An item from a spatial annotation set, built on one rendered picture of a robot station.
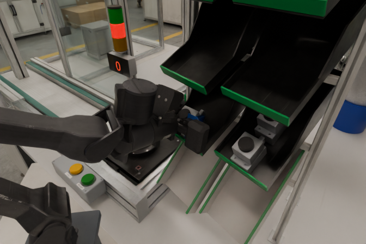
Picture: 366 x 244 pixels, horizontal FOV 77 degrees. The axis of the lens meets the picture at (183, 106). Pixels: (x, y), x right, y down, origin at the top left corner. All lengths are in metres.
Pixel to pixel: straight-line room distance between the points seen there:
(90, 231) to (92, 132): 0.29
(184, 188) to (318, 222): 0.45
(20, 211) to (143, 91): 0.28
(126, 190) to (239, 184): 0.35
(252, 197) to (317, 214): 0.35
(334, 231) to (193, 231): 0.43
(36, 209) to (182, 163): 0.39
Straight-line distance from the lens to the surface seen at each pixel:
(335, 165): 1.13
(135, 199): 0.75
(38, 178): 1.07
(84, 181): 0.82
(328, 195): 1.01
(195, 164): 0.68
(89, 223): 0.62
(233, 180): 0.65
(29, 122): 0.39
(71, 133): 0.38
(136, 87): 0.38
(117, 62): 0.94
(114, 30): 0.90
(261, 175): 0.51
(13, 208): 0.48
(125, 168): 0.82
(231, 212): 0.66
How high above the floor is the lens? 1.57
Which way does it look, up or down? 34 degrees down
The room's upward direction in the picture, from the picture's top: straight up
